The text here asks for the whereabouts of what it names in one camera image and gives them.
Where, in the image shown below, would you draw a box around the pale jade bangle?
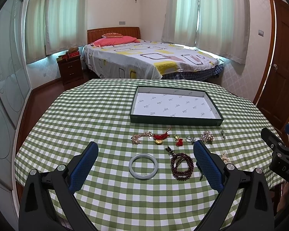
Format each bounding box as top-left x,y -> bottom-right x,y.
128,153 -> 159,180

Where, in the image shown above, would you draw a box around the silver pearl brooch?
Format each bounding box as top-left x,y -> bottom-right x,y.
186,137 -> 196,144

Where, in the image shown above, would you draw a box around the brown wooden door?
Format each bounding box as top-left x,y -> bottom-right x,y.
253,0 -> 289,137

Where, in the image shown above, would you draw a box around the dark wooden nightstand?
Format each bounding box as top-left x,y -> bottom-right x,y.
57,54 -> 83,85

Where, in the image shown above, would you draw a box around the dark red bead bracelet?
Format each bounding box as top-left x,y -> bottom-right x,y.
164,145 -> 195,182

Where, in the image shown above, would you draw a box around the left white curtain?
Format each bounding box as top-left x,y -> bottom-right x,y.
25,0 -> 87,64

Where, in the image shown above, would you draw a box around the red patterned cushion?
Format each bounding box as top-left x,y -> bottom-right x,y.
102,32 -> 123,39

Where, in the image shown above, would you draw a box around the red boxes on nightstand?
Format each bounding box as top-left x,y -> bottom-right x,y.
56,47 -> 80,62

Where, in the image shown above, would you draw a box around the white curtain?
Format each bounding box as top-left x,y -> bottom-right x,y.
161,0 -> 250,64
25,0 -> 87,64

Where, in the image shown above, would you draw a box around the gold ingot red tassel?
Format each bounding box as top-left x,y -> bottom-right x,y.
174,135 -> 183,147

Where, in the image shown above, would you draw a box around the silver rhinestone hair clip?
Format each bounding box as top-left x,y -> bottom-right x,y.
221,129 -> 226,139

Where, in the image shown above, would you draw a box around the frosted glass wardrobe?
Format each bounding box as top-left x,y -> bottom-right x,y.
0,0 -> 30,230

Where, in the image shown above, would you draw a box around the green checkered tablecloth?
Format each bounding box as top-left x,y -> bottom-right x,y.
15,79 -> 282,230

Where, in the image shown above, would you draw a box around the person's right hand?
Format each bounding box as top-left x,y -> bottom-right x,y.
276,182 -> 289,219

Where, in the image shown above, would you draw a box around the wall light switch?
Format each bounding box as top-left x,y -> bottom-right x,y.
258,30 -> 264,37

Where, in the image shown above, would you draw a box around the pink pillow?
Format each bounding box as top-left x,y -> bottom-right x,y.
91,36 -> 140,48

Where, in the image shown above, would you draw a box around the red knot gold charm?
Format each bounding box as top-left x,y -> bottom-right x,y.
153,128 -> 171,145

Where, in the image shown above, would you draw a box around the wooden headboard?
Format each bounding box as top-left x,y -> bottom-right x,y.
87,27 -> 141,44

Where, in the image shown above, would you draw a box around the right white curtain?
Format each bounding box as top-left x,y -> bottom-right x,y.
161,0 -> 250,64

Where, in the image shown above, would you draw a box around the bed with patterned sheet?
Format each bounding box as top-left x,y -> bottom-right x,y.
82,40 -> 224,81

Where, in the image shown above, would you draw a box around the pink pearl cluster bracelet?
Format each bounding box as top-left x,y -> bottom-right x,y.
199,130 -> 215,145

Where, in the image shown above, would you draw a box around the green jewelry tray box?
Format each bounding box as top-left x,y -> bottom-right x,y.
130,86 -> 224,127

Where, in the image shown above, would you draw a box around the rose gold chain bracelet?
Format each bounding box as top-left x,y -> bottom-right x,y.
130,131 -> 153,145

